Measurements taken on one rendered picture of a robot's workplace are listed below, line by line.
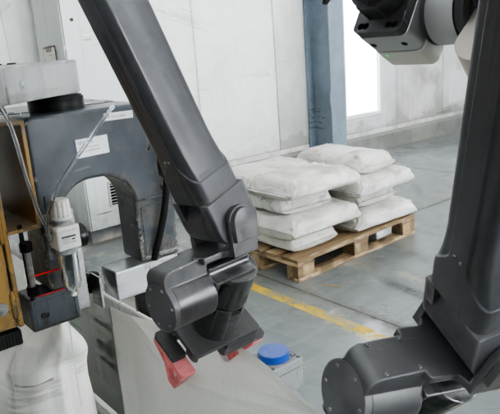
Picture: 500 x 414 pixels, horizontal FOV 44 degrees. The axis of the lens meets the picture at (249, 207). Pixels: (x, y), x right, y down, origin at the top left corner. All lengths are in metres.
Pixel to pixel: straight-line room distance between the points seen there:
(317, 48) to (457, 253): 6.50
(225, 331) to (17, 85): 0.44
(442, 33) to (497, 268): 0.54
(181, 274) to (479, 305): 0.33
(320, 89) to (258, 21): 1.05
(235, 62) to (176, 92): 5.63
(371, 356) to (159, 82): 0.33
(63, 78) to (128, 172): 0.18
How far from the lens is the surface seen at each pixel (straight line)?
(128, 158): 1.05
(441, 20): 0.91
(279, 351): 1.20
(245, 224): 0.67
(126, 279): 1.08
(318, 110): 6.96
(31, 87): 0.94
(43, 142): 0.98
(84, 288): 1.08
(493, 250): 0.41
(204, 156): 0.66
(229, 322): 0.74
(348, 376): 0.50
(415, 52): 0.95
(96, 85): 4.81
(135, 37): 0.63
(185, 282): 0.67
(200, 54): 6.03
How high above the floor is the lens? 1.42
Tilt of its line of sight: 15 degrees down
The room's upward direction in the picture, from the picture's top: 4 degrees counter-clockwise
